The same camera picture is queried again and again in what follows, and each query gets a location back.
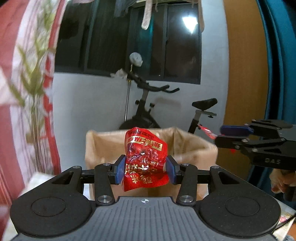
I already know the wooden door panel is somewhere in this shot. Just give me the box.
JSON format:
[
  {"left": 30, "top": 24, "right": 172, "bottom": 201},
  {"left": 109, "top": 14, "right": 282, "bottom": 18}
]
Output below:
[{"left": 217, "top": 0, "right": 271, "bottom": 179}]

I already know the white cloth on bike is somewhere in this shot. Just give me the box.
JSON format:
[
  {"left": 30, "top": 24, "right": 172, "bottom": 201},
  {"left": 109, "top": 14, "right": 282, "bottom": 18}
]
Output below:
[{"left": 129, "top": 52, "right": 143, "bottom": 67}]

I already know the plastic-lined cardboard box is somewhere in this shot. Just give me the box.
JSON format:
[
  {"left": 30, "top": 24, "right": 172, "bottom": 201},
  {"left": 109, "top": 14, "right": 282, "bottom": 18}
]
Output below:
[{"left": 85, "top": 128, "right": 218, "bottom": 198}]

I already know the small red sachet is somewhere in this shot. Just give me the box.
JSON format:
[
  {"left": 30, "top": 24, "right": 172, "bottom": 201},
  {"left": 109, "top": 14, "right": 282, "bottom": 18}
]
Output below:
[{"left": 198, "top": 124, "right": 218, "bottom": 140}]

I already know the black exercise bike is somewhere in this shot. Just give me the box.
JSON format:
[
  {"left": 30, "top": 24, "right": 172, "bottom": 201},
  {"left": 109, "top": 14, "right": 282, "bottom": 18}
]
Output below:
[{"left": 118, "top": 71, "right": 218, "bottom": 135}]

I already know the dark window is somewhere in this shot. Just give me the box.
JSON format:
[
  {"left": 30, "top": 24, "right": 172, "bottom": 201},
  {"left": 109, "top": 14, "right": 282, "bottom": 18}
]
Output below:
[{"left": 55, "top": 1, "right": 202, "bottom": 84}]

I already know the red printed curtain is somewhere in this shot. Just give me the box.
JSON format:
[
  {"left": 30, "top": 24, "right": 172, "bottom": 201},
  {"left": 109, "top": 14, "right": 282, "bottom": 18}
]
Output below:
[{"left": 1, "top": 1, "right": 66, "bottom": 230}]

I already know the person's right hand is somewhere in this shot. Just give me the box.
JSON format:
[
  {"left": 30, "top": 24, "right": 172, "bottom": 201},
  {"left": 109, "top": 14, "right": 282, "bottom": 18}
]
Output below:
[{"left": 269, "top": 169, "right": 295, "bottom": 194}]

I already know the red snack packet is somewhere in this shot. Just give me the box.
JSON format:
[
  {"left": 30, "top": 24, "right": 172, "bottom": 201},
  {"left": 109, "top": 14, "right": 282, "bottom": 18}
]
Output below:
[{"left": 123, "top": 127, "right": 169, "bottom": 191}]

